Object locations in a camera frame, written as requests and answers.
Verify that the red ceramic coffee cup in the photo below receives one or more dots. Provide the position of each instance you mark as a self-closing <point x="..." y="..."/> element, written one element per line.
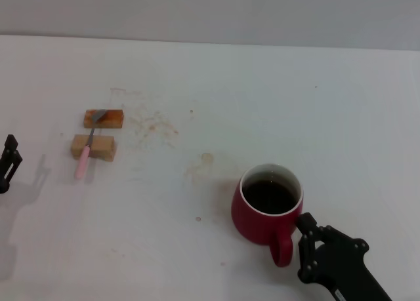
<point x="252" y="222"/>

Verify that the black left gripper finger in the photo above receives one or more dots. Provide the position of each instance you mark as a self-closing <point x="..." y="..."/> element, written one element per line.
<point x="11" y="143"/>

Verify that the plain notched wooden block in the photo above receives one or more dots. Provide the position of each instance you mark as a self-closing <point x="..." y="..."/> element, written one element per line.
<point x="101" y="147"/>

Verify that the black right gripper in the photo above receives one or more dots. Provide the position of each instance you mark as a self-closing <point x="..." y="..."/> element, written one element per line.
<point x="344" y="268"/>

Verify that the stained wooden block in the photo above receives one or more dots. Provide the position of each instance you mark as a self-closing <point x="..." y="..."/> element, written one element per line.
<point x="113" y="119"/>

